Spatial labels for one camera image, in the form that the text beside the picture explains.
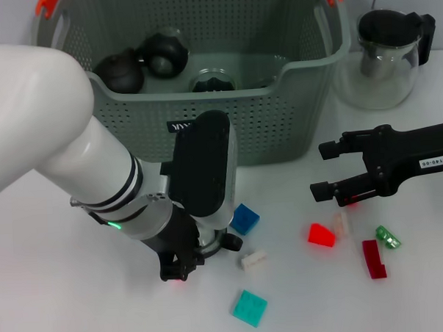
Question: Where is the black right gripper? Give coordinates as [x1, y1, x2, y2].
[306, 121, 443, 209]

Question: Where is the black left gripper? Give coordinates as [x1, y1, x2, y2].
[141, 205, 206, 284]

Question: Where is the glass teacup with black base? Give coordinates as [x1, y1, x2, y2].
[187, 66, 238, 94]
[196, 227, 245, 258]
[134, 26, 191, 82]

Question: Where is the grey perforated storage bin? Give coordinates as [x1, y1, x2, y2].
[29, 0, 357, 178]

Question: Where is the white brick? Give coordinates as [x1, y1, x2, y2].
[237, 248, 268, 272]

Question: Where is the orange-red slope brick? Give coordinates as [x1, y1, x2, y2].
[306, 222, 336, 248]

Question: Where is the blue square brick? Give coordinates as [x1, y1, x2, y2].
[229, 203, 262, 236]

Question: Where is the teal square brick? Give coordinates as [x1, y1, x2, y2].
[230, 288, 270, 329]

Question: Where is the green transparent brick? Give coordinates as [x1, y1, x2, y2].
[374, 224, 402, 249]

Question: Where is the glass teapot with black lid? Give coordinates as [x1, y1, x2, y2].
[330, 6, 440, 112]

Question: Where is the dark red long brick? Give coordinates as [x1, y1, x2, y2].
[361, 238, 388, 281]

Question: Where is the dark clay teapot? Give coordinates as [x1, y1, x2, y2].
[92, 47, 145, 95]

